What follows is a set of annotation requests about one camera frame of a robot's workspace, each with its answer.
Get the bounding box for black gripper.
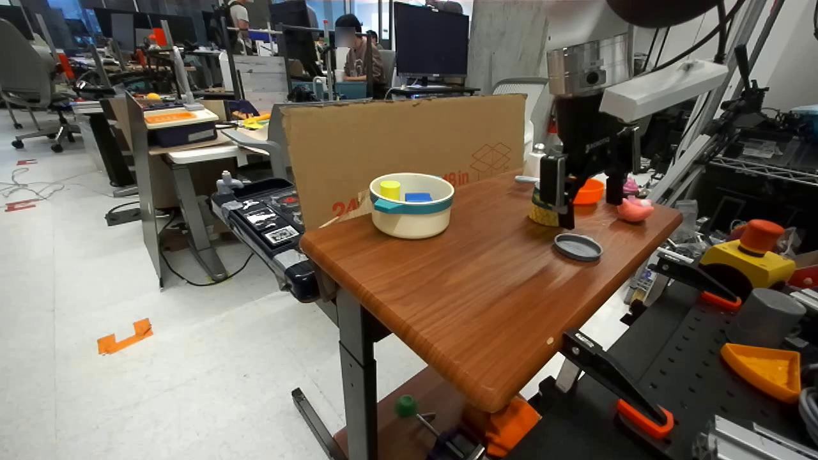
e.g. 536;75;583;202
536;90;635;230

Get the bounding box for grey round plastic lid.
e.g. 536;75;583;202
550;230;605;264

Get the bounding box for white shaker bottle grey cap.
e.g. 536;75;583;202
528;138;547;184

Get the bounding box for pink plush toy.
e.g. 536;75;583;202
612;196;656;228

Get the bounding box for yellow corn can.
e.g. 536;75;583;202
523;181;564;230

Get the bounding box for white panel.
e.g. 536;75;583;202
462;0;551;98

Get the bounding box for wooden table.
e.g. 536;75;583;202
288;168;685;460

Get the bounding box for yellow emergency stop button box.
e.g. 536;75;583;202
697;217;800;288

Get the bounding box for yellow toy block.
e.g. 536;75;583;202
376;177;404;204

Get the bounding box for black perforated breadboard table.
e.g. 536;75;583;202
508;271;818;460

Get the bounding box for black monitor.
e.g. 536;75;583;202
391;0;470;84

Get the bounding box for brown cardboard board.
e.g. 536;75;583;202
279;93;528;236

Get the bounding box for light grey cylinder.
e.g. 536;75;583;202
733;286;807;347

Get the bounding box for seated person dark hair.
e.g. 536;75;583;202
332;10;391;99

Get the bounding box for orange plastic wedge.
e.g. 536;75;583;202
717;341;804;405

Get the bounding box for green knob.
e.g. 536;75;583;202
394;393;422;423

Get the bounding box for black equipment tray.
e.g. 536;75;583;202
206;175;321;304

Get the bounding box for grey desk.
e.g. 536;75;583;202
125;93;239;288

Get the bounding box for orange topped device box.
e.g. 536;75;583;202
139;102;221;148

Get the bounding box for orange floor tape marker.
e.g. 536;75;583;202
93;318;155;357

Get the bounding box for grey swivel chair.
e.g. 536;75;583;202
0;15;83;153

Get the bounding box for grey wrist camera bar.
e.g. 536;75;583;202
597;57;730;125

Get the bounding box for black clamp orange handle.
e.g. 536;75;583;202
557;331;678;444
648;253;745;314

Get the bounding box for black metal equipment frame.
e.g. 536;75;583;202
697;41;818;251

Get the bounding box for cream pot teal handles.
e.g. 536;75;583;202
366;172;456;242

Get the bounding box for orange plastic bracket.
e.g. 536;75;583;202
482;393;543;457

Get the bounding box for aluminium extrusion rail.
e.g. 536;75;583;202
692;414;818;460

